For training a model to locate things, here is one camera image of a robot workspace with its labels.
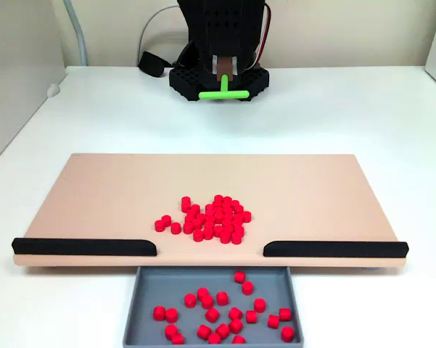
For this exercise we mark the green T-shaped pusher tool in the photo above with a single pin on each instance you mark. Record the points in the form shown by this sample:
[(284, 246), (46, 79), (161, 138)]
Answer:
[(224, 95)]

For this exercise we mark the red cylindrical granule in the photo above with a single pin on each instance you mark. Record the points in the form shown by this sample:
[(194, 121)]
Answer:
[(285, 314), (171, 315), (198, 235), (207, 301), (175, 227), (227, 201), (237, 218), (212, 314), (207, 233), (171, 331), (177, 339), (238, 231), (201, 218), (202, 293), (190, 300), (214, 339), (238, 340), (185, 200), (247, 288), (235, 325), (222, 298), (236, 224), (159, 313), (191, 216), (225, 224), (204, 332), (185, 207), (225, 206), (188, 227), (238, 210), (216, 206), (194, 209), (236, 237), (222, 331), (218, 199), (165, 219), (218, 218), (160, 225), (273, 321), (227, 218), (208, 226), (209, 220), (209, 208), (235, 204), (287, 334), (259, 305), (198, 225), (246, 216), (228, 230), (210, 214), (228, 212), (219, 212), (239, 277), (251, 316), (217, 231), (225, 237), (235, 313)]

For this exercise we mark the grey flexible tube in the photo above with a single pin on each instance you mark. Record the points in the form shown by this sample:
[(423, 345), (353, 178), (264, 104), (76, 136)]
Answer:
[(80, 40)]

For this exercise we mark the small white clip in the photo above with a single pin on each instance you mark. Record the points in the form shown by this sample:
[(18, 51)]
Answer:
[(53, 90)]

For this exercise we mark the peach flat board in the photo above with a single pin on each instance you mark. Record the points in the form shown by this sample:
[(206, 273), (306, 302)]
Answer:
[(112, 199)]

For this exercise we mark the beige partition panel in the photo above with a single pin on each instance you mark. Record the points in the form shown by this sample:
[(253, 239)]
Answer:
[(14, 72)]

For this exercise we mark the grey shallow tray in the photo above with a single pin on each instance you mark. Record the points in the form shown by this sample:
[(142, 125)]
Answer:
[(156, 290)]

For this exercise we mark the black board edge rail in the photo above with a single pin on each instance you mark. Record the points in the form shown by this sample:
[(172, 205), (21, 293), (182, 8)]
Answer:
[(76, 247), (341, 249)]

